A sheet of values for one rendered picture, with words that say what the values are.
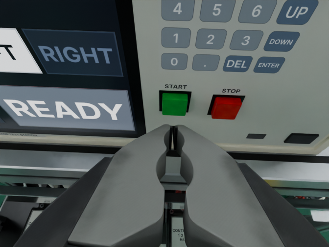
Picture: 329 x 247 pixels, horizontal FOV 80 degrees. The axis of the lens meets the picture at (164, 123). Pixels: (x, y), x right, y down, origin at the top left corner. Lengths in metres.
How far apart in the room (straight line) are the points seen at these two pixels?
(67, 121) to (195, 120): 0.11
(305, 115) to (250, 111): 0.04
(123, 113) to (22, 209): 0.50
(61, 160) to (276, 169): 0.21
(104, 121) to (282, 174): 0.17
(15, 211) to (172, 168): 0.50
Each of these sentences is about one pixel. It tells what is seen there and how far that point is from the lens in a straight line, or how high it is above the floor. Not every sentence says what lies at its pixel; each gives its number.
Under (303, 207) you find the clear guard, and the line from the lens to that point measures 0.28.
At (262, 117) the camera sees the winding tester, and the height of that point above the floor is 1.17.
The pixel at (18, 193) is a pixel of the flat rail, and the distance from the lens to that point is 0.31.
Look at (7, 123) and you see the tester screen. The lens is 0.23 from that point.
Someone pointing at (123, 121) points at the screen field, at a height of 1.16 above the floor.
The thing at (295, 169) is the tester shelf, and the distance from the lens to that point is 0.23.
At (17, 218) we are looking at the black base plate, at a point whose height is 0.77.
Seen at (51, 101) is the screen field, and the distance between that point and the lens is 0.18.
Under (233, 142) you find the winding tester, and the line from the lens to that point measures 0.20.
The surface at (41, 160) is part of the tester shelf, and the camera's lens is 0.23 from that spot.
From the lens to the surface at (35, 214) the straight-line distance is 0.44.
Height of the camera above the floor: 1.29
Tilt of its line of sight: 53 degrees down
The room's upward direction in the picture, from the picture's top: 1 degrees clockwise
